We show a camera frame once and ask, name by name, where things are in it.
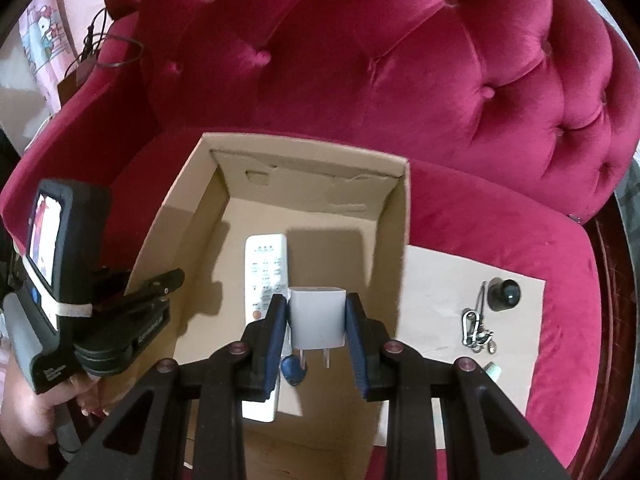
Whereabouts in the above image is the beige paper sheet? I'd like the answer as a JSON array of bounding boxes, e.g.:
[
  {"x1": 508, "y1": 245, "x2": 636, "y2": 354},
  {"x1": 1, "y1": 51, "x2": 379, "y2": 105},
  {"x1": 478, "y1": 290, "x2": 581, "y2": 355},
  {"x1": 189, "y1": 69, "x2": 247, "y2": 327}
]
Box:
[{"x1": 387, "y1": 245, "x2": 547, "y2": 451}]

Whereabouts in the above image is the person's left hand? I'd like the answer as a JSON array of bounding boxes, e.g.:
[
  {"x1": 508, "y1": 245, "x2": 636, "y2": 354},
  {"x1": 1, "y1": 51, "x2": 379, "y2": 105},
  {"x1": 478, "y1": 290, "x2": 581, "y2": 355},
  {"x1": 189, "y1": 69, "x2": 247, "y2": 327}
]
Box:
[{"x1": 0, "y1": 357, "x2": 109, "y2": 457}]

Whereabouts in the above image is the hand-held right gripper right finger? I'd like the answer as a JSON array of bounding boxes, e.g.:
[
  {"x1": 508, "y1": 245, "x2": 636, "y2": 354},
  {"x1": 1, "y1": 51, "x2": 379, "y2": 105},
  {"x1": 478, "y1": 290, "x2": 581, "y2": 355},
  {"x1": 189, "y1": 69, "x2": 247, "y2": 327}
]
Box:
[{"x1": 346, "y1": 293, "x2": 571, "y2": 480}]

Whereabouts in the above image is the silver carabiner keychain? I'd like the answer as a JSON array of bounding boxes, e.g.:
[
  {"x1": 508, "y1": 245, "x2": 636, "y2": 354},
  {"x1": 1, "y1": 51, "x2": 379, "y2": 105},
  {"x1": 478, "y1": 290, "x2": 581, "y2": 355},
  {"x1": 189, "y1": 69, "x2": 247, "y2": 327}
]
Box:
[{"x1": 459, "y1": 280, "x2": 498, "y2": 356}]

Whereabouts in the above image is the cartoon printed poster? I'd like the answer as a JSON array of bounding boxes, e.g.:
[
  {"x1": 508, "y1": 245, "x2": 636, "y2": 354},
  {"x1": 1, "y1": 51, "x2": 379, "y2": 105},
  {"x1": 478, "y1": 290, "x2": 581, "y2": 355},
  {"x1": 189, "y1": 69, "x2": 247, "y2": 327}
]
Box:
[{"x1": 17, "y1": 0, "x2": 76, "y2": 111}]

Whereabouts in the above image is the black cable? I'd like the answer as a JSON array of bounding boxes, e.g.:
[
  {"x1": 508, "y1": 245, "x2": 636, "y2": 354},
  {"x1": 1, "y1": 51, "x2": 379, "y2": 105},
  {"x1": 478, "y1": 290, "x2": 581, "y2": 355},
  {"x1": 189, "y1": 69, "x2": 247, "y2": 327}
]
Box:
[{"x1": 62, "y1": 7, "x2": 146, "y2": 83}]

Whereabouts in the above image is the red velvet tufted sofa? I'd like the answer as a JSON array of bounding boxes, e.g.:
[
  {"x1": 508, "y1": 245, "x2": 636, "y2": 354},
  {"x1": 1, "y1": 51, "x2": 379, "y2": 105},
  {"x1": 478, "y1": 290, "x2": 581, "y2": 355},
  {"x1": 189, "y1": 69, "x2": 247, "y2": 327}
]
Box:
[{"x1": 0, "y1": 0, "x2": 631, "y2": 480}]

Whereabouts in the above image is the white charger plug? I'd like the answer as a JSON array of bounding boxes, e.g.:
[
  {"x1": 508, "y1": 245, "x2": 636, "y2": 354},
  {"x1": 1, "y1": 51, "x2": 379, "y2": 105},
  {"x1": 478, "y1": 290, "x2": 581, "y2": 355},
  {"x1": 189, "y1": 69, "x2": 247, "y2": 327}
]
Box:
[{"x1": 289, "y1": 286, "x2": 348, "y2": 373}]

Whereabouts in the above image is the small blue teardrop piece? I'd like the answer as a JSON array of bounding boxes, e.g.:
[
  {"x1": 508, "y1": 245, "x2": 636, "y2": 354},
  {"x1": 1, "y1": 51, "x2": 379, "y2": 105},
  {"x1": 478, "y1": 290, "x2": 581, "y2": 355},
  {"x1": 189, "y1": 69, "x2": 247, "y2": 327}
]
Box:
[{"x1": 280, "y1": 354, "x2": 308, "y2": 387}]

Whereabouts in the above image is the black glossy ball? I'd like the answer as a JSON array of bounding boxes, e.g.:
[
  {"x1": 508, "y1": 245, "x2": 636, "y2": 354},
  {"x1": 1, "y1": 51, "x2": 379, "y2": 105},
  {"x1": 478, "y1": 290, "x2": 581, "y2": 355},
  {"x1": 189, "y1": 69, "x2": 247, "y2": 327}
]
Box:
[{"x1": 487, "y1": 276, "x2": 522, "y2": 313}]

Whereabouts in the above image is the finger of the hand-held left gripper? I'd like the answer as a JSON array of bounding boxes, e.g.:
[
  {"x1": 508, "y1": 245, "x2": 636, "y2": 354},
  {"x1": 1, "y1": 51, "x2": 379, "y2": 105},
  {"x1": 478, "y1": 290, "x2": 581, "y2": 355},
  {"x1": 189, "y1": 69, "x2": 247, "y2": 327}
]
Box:
[{"x1": 90, "y1": 267, "x2": 185, "y2": 312}]

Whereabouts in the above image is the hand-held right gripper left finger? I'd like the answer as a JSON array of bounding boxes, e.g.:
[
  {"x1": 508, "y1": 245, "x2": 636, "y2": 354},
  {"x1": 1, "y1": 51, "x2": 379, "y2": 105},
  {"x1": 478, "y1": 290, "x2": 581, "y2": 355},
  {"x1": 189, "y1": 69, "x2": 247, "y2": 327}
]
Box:
[{"x1": 60, "y1": 293, "x2": 289, "y2": 480}]

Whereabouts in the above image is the grey cloth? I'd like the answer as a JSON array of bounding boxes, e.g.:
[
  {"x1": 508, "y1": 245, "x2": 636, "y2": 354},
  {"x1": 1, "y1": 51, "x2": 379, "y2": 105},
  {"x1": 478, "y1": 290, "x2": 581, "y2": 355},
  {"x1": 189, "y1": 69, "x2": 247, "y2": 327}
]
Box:
[{"x1": 612, "y1": 152, "x2": 640, "y2": 271}]

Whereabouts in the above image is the cardboard box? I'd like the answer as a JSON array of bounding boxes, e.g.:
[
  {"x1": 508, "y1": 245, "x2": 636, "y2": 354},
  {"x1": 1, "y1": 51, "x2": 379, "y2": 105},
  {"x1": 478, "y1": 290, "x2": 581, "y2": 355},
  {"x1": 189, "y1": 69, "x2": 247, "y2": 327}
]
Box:
[{"x1": 95, "y1": 132, "x2": 412, "y2": 480}]

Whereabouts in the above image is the brown cardboard piece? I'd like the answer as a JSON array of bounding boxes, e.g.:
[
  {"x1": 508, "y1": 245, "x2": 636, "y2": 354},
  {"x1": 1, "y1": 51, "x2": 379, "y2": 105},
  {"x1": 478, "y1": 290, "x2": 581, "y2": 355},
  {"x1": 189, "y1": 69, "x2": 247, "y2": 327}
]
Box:
[{"x1": 56, "y1": 57, "x2": 98, "y2": 111}]

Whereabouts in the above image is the white remote control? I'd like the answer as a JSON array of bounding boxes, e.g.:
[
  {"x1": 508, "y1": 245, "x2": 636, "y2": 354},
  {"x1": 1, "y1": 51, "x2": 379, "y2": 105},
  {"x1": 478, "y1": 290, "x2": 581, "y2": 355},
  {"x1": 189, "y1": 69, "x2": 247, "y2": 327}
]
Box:
[{"x1": 242, "y1": 233, "x2": 290, "y2": 423}]

